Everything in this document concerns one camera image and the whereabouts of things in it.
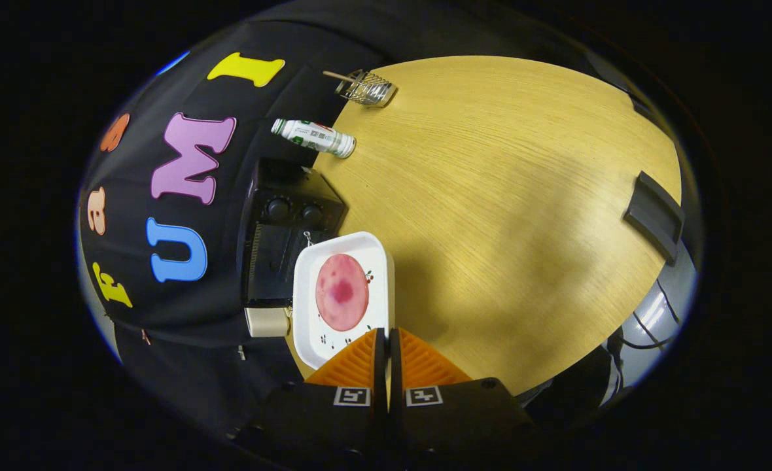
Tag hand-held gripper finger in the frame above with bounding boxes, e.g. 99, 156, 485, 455
232, 328, 388, 466
389, 328, 540, 466

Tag white square plate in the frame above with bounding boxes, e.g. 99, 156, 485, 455
292, 232, 395, 371

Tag pink round meat slice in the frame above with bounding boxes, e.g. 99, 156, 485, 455
315, 254, 370, 332

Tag black toaster oven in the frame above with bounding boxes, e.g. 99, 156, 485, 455
239, 157, 349, 309

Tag white bread toaster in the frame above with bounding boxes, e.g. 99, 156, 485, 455
245, 306, 292, 338

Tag white bottle green label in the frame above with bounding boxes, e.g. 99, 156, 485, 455
271, 118, 357, 160

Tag grey rounded object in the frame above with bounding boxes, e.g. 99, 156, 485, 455
615, 245, 698, 388

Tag black backdrop cloth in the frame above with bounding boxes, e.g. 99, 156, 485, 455
77, 3, 596, 445

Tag wire utensil holder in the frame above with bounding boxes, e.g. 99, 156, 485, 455
336, 69, 398, 109

